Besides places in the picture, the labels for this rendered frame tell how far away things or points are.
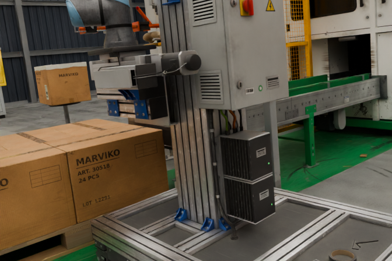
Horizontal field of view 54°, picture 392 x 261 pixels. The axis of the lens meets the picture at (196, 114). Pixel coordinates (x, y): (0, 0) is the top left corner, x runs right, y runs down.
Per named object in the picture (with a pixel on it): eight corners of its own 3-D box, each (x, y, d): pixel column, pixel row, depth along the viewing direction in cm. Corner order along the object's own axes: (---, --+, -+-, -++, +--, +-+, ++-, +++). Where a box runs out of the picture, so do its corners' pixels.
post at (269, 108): (275, 191, 262) (264, 44, 247) (282, 193, 256) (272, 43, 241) (268, 194, 258) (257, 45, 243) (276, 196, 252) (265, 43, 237)
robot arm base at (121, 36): (144, 45, 170) (142, 23, 169) (115, 47, 160) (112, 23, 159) (126, 48, 182) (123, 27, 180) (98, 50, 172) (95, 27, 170)
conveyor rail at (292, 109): (375, 97, 371) (374, 77, 368) (380, 97, 367) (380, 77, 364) (185, 150, 233) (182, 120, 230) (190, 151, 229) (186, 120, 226)
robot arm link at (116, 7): (133, 23, 165) (129, -10, 163) (101, 25, 162) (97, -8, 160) (131, 25, 177) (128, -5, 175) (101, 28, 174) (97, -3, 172)
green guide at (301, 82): (319, 82, 418) (319, 73, 416) (328, 81, 410) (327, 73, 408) (207, 104, 322) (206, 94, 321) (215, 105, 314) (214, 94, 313)
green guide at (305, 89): (366, 81, 376) (366, 72, 374) (377, 81, 367) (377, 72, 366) (254, 107, 280) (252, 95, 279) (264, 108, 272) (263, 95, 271)
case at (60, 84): (39, 102, 428) (34, 67, 422) (75, 98, 449) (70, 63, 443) (51, 105, 378) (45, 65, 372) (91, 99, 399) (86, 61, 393)
